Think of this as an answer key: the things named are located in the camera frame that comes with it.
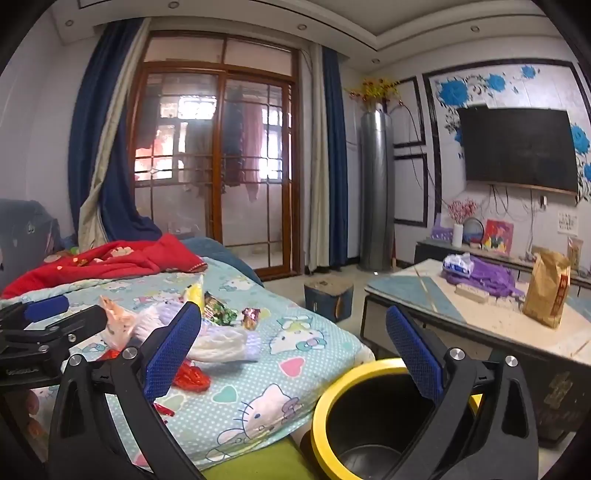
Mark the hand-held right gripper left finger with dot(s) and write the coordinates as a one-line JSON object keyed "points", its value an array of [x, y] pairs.
{"points": [[173, 350]]}

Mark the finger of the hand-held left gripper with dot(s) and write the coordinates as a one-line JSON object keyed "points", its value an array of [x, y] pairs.
{"points": [[74, 325], [46, 308]]}

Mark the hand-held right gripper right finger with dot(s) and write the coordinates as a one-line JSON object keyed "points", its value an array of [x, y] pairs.
{"points": [[413, 350]]}

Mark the red plastic wrapper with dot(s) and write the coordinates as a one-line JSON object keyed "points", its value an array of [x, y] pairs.
{"points": [[189, 376]]}

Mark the orange white plastic packet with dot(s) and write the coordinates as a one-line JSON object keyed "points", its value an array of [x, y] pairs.
{"points": [[115, 327]]}

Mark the white foam fruit net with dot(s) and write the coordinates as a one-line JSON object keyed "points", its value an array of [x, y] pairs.
{"points": [[221, 344]]}

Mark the green snack wrapper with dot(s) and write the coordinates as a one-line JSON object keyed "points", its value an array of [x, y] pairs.
{"points": [[219, 316]]}

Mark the yellow snack wrapper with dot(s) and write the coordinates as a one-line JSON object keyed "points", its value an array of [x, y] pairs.
{"points": [[196, 293]]}

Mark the small shiny candy wrapper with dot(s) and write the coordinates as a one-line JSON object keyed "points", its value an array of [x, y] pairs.
{"points": [[251, 318]]}

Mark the yellow-rimmed black trash bin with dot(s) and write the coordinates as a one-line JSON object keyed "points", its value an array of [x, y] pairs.
{"points": [[323, 415]]}

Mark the small red wrapper piece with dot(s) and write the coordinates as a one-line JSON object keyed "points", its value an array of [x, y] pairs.
{"points": [[164, 408], [111, 354]]}

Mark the low coffee table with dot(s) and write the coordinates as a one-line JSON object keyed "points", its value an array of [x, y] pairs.
{"points": [[415, 286]]}

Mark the grey cloth bag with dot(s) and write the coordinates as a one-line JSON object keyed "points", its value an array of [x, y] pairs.
{"points": [[23, 230]]}

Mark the beige power strip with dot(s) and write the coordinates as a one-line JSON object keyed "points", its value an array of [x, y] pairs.
{"points": [[471, 293]]}

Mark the red blanket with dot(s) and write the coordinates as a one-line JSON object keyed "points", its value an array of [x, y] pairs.
{"points": [[138, 258]]}

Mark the white blue tissue pack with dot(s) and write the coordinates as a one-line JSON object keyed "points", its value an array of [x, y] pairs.
{"points": [[457, 266]]}

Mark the blue storage stool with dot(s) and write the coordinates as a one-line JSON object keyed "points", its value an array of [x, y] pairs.
{"points": [[328, 302]]}

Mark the dark television cabinet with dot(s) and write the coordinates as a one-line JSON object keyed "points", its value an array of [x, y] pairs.
{"points": [[429, 251]]}

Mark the cartoon cat print blanket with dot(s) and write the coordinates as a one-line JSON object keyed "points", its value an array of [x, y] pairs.
{"points": [[277, 369]]}

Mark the purple cloth bag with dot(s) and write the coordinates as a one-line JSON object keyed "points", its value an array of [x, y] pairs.
{"points": [[491, 277]]}

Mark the blue denim cushion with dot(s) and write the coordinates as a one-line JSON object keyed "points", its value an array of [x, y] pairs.
{"points": [[221, 251]]}

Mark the white vase with red flowers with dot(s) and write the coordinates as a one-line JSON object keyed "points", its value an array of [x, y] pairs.
{"points": [[457, 235]]}

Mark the round framed ornament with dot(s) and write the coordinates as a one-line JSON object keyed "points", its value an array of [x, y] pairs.
{"points": [[473, 233]]}

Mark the wide beige curtain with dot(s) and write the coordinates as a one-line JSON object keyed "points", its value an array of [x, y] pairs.
{"points": [[99, 184]]}

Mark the colourful picture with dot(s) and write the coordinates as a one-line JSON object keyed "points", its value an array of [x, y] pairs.
{"points": [[498, 235]]}

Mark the brown paper bag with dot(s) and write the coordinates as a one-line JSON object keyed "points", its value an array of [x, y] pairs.
{"points": [[547, 290]]}

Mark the grey tower air conditioner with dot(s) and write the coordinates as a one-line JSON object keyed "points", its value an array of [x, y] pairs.
{"points": [[376, 194]]}

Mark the wide blue curtain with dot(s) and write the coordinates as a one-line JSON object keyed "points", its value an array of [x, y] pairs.
{"points": [[85, 138]]}

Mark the clear snack bag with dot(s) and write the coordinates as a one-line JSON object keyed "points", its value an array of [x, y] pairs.
{"points": [[575, 251]]}

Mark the narrow beige curtain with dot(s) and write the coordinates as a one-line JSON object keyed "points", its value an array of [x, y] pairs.
{"points": [[318, 184]]}

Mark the narrow blue curtain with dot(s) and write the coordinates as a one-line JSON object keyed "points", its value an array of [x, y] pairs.
{"points": [[337, 161]]}

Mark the wooden glass sliding door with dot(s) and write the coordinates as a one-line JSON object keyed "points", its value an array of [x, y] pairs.
{"points": [[217, 138]]}

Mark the yellow artificial flowers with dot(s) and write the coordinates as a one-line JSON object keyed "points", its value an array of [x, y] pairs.
{"points": [[374, 90]]}

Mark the white wall socket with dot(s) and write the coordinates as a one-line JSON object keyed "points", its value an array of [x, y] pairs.
{"points": [[543, 202]]}

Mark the white paper wall note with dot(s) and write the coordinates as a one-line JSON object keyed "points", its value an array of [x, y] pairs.
{"points": [[568, 222]]}

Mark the wall-mounted black television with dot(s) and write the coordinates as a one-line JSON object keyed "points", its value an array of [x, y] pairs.
{"points": [[519, 147]]}

